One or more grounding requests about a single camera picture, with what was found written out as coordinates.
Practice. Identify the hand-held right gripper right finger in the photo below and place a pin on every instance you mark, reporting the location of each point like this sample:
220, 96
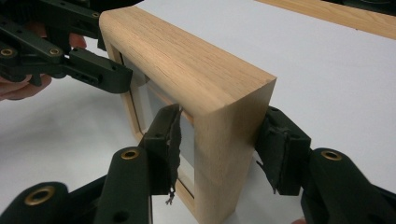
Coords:
330, 183

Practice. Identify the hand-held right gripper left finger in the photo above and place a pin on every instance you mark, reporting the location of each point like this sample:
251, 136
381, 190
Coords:
127, 180

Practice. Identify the wooden picture frame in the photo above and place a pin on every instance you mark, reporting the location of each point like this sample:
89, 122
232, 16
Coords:
186, 62

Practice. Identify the white table mat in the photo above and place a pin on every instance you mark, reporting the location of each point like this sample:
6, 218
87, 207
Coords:
311, 62

